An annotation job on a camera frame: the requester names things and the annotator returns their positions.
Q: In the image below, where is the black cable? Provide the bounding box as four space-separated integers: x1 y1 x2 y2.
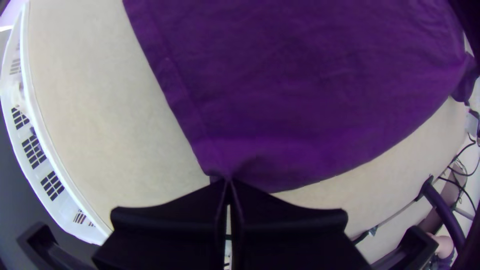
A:
436 141 480 213
416 176 468 257

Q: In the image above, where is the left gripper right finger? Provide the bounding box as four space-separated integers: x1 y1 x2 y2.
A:
229 178 373 270

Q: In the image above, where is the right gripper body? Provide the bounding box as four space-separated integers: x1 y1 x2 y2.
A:
448 0 480 63

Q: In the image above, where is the dark t-shirt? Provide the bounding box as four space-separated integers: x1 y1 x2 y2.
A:
122 0 480 194

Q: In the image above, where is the white laundry basket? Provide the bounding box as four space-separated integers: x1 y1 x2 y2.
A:
0 2 114 247

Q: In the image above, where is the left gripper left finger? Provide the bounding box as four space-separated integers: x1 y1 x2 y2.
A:
91 178 229 270

